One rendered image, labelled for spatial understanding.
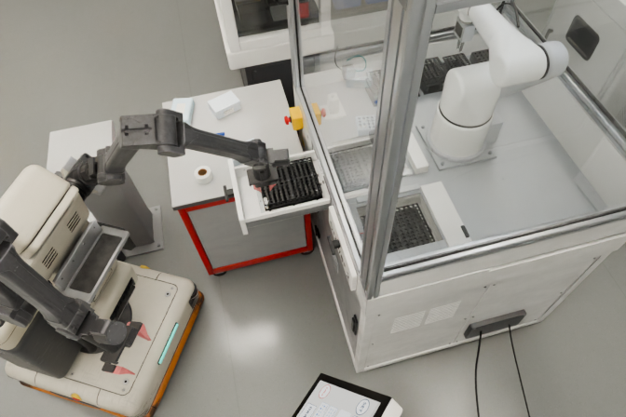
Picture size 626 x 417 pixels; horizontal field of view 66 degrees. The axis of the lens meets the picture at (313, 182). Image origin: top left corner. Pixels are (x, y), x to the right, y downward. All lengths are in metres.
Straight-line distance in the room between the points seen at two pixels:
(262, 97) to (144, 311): 1.13
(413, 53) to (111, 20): 3.91
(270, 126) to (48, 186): 1.07
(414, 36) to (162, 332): 1.86
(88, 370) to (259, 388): 0.75
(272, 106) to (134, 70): 1.83
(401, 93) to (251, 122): 1.48
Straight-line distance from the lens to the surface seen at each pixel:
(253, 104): 2.31
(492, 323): 2.26
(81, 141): 2.41
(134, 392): 2.28
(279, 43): 2.39
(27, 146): 3.71
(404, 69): 0.77
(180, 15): 4.36
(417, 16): 0.72
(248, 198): 1.87
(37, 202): 1.44
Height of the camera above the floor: 2.36
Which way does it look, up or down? 54 degrees down
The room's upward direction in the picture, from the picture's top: 3 degrees counter-clockwise
